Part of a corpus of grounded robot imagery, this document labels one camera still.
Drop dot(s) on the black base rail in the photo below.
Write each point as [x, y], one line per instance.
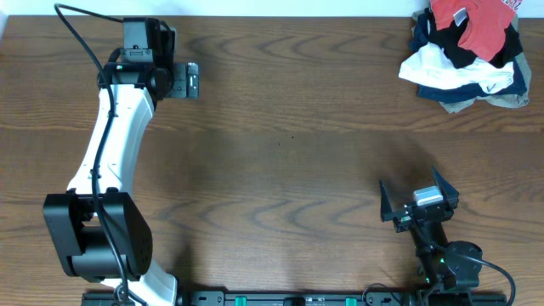
[217, 298]

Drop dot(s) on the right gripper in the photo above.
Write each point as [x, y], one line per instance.
[422, 212]

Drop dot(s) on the grey garment on pile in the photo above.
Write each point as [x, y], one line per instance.
[510, 100]

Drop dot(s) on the navy garment on pile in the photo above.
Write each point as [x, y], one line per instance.
[459, 93]

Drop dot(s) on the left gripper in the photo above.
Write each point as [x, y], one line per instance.
[187, 80]

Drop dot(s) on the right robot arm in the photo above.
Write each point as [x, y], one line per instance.
[451, 268]

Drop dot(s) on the white garment on pile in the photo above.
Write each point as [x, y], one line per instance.
[430, 67]

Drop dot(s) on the black garment on pile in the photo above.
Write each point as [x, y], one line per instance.
[449, 38]

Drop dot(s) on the red t-shirt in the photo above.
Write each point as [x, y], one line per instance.
[487, 22]

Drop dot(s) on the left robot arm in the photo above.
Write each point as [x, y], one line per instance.
[97, 231]

